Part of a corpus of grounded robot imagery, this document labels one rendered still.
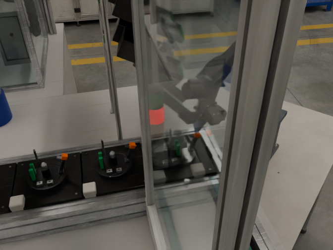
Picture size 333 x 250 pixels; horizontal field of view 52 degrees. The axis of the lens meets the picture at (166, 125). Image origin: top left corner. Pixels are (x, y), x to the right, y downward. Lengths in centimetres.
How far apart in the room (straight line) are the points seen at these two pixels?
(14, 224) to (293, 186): 104
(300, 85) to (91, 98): 250
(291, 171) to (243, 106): 129
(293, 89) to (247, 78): 355
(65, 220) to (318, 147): 112
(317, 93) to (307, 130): 204
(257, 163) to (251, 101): 7
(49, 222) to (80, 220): 10
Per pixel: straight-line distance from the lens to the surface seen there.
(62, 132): 173
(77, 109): 187
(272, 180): 148
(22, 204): 128
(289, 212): 139
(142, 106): 93
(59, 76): 220
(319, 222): 254
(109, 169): 128
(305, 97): 369
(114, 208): 125
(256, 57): 23
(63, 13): 528
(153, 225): 116
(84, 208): 124
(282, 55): 24
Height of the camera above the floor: 190
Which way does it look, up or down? 38 degrees down
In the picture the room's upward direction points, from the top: 1 degrees counter-clockwise
